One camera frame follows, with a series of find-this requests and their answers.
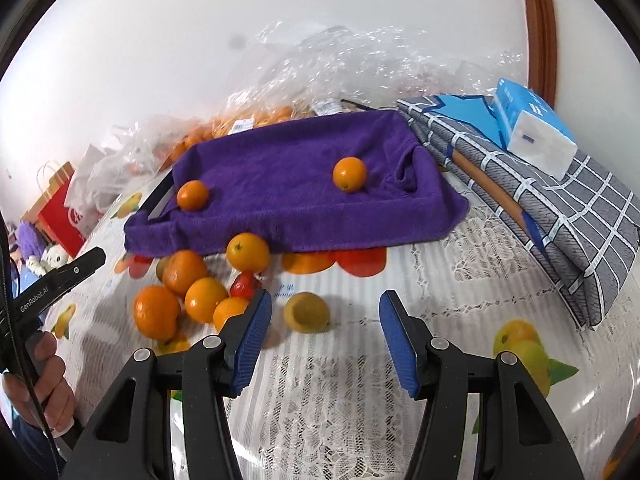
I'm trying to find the folded grey plaid cloth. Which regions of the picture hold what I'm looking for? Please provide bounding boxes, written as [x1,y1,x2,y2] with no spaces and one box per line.
[397,94,640,330]

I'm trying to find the white plush toy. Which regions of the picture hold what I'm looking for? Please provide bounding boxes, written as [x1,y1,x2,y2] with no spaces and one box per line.
[27,245,69,276]

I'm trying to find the fruit-printed lace tablecloth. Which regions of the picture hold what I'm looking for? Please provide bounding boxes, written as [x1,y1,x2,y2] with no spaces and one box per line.
[30,105,640,480]

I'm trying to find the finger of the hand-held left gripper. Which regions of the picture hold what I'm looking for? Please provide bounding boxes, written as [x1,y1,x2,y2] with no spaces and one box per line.
[48,247,107,288]

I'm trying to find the person's left forearm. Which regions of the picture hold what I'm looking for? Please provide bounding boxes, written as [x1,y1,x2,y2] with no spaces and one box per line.
[10,417,61,480]

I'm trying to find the plastic bag of oranges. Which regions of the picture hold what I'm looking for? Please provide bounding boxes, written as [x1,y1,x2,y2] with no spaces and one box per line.
[165,102,321,171]

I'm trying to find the crumpled clear plastic wrap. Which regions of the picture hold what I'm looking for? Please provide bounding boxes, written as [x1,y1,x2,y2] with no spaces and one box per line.
[255,20,526,111]

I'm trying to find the orange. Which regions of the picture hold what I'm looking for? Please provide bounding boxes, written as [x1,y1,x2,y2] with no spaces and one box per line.
[213,296,250,333]
[184,277,229,324]
[162,250,209,297]
[133,285,181,342]
[332,156,368,193]
[176,180,210,212]
[226,232,271,274]

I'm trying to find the red paper bag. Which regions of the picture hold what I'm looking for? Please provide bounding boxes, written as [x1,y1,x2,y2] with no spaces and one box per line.
[36,160,106,258]

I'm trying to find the brown wooden door frame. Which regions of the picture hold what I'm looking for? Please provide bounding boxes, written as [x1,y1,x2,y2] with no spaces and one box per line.
[515,0,558,111]

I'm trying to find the small red fruit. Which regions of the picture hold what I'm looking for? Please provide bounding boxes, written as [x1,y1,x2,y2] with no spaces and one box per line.
[229,271,263,301]

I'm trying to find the tray with purple towel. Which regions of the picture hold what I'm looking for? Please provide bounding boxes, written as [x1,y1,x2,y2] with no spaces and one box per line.
[123,109,471,263]

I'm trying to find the clear plastic bag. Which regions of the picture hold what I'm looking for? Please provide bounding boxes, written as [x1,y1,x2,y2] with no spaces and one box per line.
[110,115,201,176]

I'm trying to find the person's left hand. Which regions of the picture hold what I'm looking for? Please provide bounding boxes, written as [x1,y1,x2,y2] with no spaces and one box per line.
[2,332,77,433]

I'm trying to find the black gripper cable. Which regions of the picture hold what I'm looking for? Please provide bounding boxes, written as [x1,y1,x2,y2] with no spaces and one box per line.
[0,217,63,480]

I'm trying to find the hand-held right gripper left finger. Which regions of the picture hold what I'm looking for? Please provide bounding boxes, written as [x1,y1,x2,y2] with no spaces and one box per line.
[60,290,273,480]

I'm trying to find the thin black cable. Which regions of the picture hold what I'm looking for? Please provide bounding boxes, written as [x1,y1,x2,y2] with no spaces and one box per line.
[340,98,398,112]

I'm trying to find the blue tissue pack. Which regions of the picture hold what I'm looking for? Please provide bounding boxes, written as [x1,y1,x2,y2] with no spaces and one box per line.
[492,78,578,179]

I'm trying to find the yellow-green round fruit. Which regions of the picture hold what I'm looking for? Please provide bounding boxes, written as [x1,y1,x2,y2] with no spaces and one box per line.
[283,292,330,334]

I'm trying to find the white plastic bag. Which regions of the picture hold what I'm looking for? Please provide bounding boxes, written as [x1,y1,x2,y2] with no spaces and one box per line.
[65,144,132,221]

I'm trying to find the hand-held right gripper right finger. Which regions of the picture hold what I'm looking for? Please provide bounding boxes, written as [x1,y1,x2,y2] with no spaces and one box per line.
[378,290,586,480]

